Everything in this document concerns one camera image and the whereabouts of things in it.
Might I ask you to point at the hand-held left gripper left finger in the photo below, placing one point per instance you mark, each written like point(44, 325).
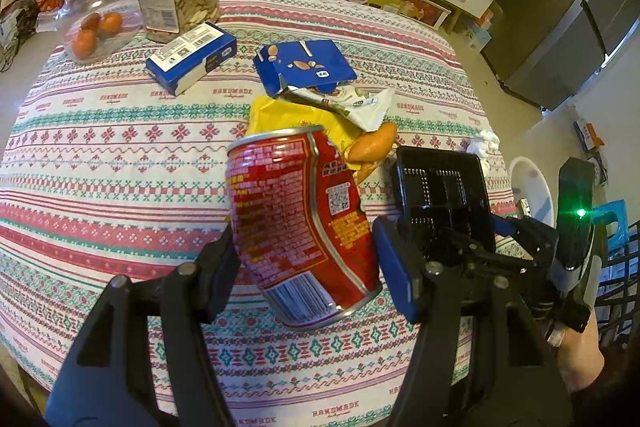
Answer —
point(215, 279)

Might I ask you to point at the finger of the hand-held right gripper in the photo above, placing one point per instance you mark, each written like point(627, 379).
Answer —
point(535, 237)
point(480, 257)

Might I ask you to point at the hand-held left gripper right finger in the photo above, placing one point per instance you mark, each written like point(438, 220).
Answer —
point(395, 267)

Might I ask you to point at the black plastic tray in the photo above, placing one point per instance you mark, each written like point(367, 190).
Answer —
point(440, 187)

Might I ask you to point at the red drink can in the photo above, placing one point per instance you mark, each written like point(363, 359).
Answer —
point(290, 227)

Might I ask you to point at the person's right hand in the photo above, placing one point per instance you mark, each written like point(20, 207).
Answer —
point(582, 357)

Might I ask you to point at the blue plastic stool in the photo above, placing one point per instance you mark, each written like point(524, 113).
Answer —
point(614, 222)

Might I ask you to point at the black metal rack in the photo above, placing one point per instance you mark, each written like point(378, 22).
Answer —
point(622, 287)

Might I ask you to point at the crumpled white tissue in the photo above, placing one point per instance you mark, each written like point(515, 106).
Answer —
point(484, 143)

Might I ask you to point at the blue orange cardboard box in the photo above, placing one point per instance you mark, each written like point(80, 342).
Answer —
point(589, 136)

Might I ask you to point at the orange sweet potato piece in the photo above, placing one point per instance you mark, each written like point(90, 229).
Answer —
point(372, 143)

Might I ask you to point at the striped patterned tablecloth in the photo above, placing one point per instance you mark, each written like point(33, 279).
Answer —
point(125, 167)

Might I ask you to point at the white food wrapper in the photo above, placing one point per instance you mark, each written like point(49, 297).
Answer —
point(350, 104)

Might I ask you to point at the yellow green snack packet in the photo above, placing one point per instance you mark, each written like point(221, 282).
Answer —
point(280, 117)

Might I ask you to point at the grey refrigerator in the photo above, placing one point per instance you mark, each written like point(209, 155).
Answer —
point(575, 37)

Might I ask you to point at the small blue drink carton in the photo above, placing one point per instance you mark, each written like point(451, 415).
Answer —
point(310, 62)

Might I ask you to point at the blue white carton box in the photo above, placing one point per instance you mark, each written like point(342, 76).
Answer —
point(192, 57)

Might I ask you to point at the framed red picture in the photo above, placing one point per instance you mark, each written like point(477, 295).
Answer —
point(424, 9)

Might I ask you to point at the small orange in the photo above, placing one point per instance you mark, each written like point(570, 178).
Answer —
point(85, 45)
point(110, 23)
point(90, 21)

